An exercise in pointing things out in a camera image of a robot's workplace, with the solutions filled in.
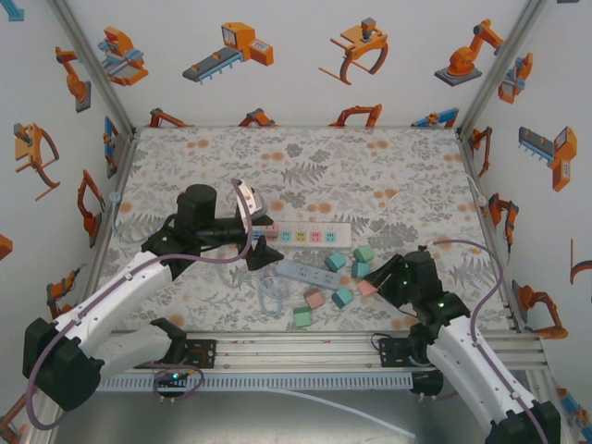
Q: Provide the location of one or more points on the pink plug cube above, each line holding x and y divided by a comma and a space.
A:
313, 299
367, 290
272, 232

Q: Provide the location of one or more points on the teal plug cube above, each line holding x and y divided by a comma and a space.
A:
335, 262
343, 298
361, 270

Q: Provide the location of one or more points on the green plug cube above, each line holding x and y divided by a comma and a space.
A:
364, 253
302, 318

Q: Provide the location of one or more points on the white power strip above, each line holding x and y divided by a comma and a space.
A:
340, 238

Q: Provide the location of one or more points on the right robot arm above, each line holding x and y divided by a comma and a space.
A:
467, 361

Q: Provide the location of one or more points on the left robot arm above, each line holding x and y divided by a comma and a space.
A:
115, 296

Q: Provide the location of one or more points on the floral tablecloth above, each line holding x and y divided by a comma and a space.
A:
324, 176

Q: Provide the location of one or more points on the black controller box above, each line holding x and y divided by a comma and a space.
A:
427, 381

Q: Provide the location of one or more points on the controller board with green light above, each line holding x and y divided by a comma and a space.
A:
173, 377

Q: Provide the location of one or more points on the white plastic tube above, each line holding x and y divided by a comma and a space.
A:
413, 435

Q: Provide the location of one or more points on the grey metal sheet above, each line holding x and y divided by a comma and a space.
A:
231, 421

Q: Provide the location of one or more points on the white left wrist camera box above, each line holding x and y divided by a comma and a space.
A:
247, 201

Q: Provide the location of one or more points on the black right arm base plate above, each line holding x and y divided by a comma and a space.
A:
393, 353

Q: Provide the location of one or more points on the aluminium side rail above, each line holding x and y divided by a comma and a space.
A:
125, 157
467, 152

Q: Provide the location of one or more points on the aluminium frame rail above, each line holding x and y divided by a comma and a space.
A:
296, 356

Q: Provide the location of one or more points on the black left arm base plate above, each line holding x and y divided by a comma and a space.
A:
208, 353

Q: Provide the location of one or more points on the aluminium corner post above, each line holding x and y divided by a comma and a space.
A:
498, 69
94, 69

